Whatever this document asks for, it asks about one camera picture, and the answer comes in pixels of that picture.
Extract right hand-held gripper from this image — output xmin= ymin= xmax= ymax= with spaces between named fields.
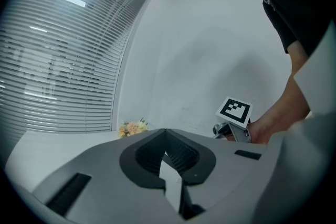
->
xmin=212 ymin=96 xmax=254 ymax=144

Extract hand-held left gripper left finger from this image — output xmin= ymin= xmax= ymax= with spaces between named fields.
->
xmin=30 ymin=127 xmax=182 ymax=224

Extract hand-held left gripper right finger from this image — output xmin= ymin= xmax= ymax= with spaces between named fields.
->
xmin=164 ymin=127 xmax=275 ymax=220

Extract person's right forearm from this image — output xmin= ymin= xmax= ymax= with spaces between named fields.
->
xmin=248 ymin=70 xmax=312 ymax=145

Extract yellow flower bouquet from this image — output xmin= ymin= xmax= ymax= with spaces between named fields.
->
xmin=117 ymin=117 xmax=150 ymax=140

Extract white window blinds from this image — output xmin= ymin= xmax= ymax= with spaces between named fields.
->
xmin=0 ymin=0 xmax=161 ymax=137

